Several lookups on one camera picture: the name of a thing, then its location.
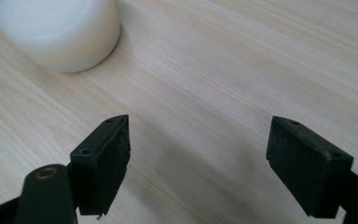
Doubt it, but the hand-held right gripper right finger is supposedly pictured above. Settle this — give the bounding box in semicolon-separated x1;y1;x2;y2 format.
265;115;354;219

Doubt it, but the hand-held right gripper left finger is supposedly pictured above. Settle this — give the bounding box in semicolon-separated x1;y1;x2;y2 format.
69;114;131;220

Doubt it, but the white round bowl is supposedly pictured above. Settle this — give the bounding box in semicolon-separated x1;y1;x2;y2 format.
0;0;122;74

